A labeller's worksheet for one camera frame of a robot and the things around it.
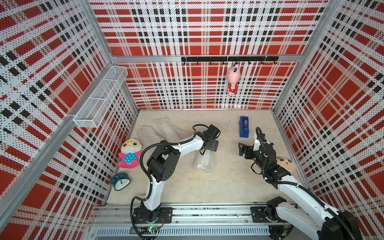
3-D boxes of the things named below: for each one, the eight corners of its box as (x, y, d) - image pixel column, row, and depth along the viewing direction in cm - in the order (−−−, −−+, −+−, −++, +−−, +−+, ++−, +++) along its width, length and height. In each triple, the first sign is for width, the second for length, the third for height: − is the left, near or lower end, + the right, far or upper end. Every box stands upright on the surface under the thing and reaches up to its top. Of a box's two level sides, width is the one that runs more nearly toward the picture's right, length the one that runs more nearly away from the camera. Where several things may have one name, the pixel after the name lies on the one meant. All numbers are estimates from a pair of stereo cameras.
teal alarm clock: (117, 190, 83) (110, 186, 76) (116, 180, 86) (109, 175, 80) (131, 184, 85) (125, 179, 79) (129, 175, 89) (123, 169, 82)
